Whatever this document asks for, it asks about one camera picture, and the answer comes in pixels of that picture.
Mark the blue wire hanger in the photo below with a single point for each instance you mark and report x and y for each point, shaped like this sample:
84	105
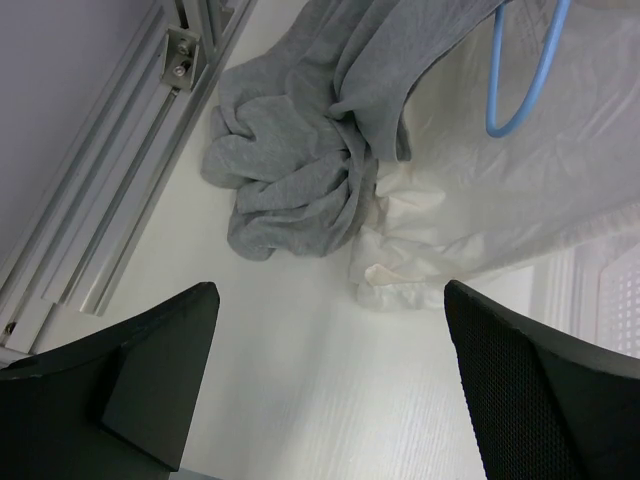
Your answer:
525	38

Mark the white tank top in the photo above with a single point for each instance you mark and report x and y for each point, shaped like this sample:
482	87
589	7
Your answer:
467	205

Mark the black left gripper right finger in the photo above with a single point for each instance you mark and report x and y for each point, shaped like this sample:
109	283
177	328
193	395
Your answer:
543	404

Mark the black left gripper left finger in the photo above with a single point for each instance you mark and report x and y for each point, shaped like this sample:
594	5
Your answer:
117	404

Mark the white plastic basket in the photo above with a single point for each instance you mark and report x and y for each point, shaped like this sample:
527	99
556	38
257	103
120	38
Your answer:
592	292

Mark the grey tank top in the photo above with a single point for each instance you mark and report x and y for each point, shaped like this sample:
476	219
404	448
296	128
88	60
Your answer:
298	132

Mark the aluminium frame rail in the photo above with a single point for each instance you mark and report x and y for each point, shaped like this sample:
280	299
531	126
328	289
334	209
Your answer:
76	248

